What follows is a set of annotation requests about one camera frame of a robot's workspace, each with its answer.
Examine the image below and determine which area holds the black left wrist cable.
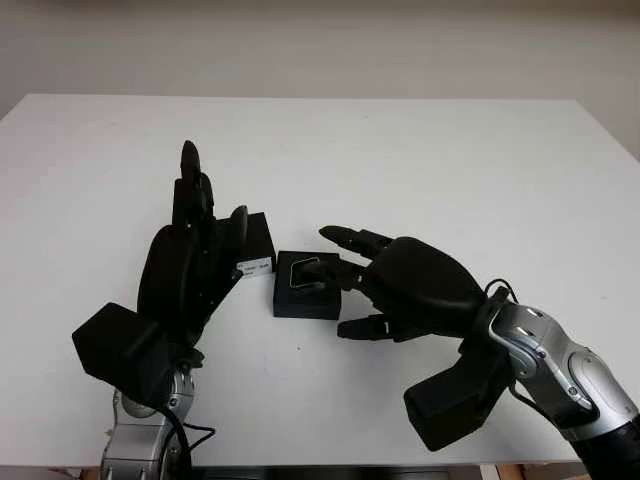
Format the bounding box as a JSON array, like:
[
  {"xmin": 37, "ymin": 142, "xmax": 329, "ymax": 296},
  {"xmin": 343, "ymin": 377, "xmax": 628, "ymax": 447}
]
[{"xmin": 159, "ymin": 394, "xmax": 217, "ymax": 480}]

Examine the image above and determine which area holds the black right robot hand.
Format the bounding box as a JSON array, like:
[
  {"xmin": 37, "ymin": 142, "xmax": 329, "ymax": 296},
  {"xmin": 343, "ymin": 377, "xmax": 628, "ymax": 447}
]
[{"xmin": 302, "ymin": 224, "xmax": 490, "ymax": 343}]

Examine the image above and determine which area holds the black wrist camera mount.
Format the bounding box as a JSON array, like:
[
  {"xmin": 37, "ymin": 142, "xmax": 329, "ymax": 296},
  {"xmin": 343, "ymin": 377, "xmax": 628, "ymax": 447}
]
[
  {"xmin": 71, "ymin": 302, "xmax": 172, "ymax": 402},
  {"xmin": 402, "ymin": 343, "xmax": 512, "ymax": 454}
]

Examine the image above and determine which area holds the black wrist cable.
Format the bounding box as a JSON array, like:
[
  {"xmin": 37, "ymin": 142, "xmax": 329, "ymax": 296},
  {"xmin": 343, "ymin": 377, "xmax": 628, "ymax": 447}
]
[
  {"xmin": 469, "ymin": 278, "xmax": 524, "ymax": 351},
  {"xmin": 159, "ymin": 394, "xmax": 217, "ymax": 480}
]

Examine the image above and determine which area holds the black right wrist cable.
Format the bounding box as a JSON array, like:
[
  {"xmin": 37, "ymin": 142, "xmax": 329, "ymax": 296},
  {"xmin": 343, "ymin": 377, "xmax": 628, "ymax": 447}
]
[{"xmin": 469, "ymin": 278, "xmax": 524, "ymax": 351}]

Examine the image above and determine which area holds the black camera box base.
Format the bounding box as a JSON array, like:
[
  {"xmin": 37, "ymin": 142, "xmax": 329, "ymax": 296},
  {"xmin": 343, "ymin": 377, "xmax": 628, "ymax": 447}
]
[{"xmin": 271, "ymin": 249, "xmax": 343, "ymax": 322}]

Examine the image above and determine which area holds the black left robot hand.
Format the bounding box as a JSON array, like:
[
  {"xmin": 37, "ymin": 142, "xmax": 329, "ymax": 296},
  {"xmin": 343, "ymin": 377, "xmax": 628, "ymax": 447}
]
[{"xmin": 137, "ymin": 139, "xmax": 250, "ymax": 352}]

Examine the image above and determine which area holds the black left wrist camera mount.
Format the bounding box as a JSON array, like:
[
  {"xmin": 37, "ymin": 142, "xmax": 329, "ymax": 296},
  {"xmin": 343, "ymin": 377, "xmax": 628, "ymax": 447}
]
[{"xmin": 71, "ymin": 302, "xmax": 172, "ymax": 402}]

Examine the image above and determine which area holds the small silver square camera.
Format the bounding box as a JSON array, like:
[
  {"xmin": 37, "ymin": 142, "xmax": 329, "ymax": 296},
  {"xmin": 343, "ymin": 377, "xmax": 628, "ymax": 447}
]
[{"xmin": 288, "ymin": 256, "xmax": 327, "ymax": 293}]

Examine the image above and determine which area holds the black RealSense box lid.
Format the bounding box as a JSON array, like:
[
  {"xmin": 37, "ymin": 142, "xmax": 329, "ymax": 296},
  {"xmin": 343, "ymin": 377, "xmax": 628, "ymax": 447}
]
[{"xmin": 214, "ymin": 212, "xmax": 277, "ymax": 279}]

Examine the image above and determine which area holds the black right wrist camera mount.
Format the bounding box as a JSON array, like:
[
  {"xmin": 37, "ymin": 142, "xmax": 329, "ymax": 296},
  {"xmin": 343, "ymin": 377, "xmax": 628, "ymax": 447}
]
[{"xmin": 402, "ymin": 343, "xmax": 512, "ymax": 454}]

